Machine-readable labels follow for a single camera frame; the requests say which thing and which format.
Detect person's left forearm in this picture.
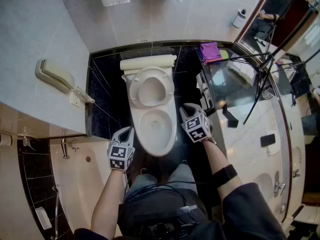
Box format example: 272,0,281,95
90,168,128,235

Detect chrome bathtub tap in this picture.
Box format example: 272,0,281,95
60,137,71,160

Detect dark jacket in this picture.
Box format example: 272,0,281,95
73,182,287,240

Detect blue jeans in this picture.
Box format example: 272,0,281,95
123,163,199,205

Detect wall soap dispenser bottle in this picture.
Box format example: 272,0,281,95
231,8,247,29

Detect cream bathtub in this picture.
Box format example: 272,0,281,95
48,135,131,240

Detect black forearm band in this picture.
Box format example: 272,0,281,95
212,164,238,187

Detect chrome grab bar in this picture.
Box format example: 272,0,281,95
50,184,62,240

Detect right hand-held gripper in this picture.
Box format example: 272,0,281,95
179,103,213,144

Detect black angular bracket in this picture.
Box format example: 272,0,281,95
221,103,240,129

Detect white wall jack plate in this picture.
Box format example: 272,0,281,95
69,90,81,109

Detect chrome sink faucet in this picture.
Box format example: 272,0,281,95
273,170,287,198

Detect white sink basin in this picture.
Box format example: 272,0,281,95
253,172,276,201

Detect cream wall telephone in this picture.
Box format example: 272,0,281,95
34,58,76,94

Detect clear drinking glass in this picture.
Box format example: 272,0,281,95
261,88,275,100

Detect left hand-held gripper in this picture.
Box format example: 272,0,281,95
107,126,136,172

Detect black smartphone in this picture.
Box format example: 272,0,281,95
259,133,277,147

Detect white toilet seat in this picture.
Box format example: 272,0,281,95
128,66,175,107

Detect cream rolled mat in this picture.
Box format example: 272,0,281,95
119,54,178,72

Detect black waist pack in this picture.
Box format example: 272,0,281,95
117,186,210,240

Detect white cylindrical wall fixture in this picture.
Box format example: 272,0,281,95
0,133,13,146

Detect white soap dish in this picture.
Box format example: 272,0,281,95
34,206,53,231

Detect black tripod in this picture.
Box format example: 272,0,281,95
221,0,313,125

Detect chrome wall bracket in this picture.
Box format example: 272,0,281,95
16,133,36,152

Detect white ceramic toilet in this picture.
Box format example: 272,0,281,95
121,67,178,158

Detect person's right forearm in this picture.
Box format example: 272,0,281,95
201,137,243,202

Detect purple cloth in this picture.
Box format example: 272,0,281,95
199,41,224,65

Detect wood framed mirror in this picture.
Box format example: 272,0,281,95
234,0,320,235

